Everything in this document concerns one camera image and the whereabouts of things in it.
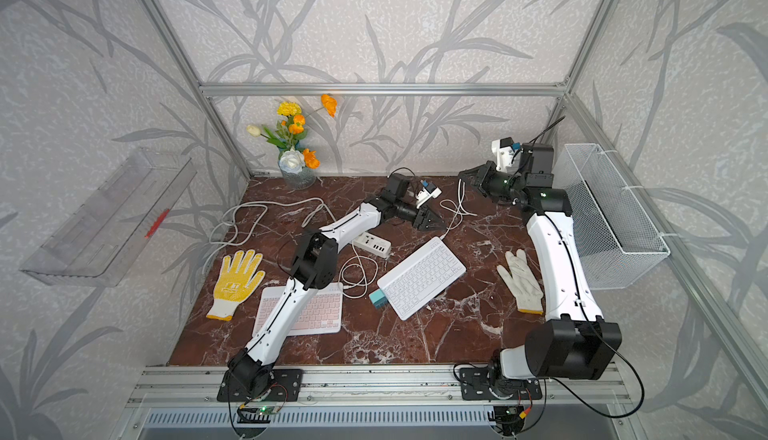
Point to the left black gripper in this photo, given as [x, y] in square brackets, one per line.
[423, 213]

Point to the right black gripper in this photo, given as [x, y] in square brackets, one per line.
[483, 172]

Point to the white power strip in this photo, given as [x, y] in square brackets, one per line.
[374, 245]

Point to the white wireless keyboard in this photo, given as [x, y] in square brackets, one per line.
[418, 279]

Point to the teal USB charger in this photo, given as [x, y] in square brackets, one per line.
[378, 299]

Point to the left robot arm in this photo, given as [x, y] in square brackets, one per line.
[314, 266]

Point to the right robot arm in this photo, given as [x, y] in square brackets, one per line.
[575, 341]

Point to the white work glove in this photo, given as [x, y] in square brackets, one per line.
[521, 282]

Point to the glass vase with flowers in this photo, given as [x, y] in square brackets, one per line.
[296, 163]

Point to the yellow work glove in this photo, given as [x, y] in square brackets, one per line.
[238, 278]

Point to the red pen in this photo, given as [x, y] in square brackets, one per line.
[156, 224]

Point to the pink wireless keyboard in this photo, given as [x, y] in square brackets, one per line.
[322, 315]

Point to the white wire mesh basket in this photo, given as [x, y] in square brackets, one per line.
[608, 233]

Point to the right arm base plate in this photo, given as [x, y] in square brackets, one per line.
[483, 383]

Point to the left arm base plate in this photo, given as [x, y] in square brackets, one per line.
[277, 385]

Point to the aluminium front rail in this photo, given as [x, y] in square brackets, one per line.
[321, 386]

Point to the clear plastic wall shelf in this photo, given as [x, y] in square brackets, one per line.
[99, 243]

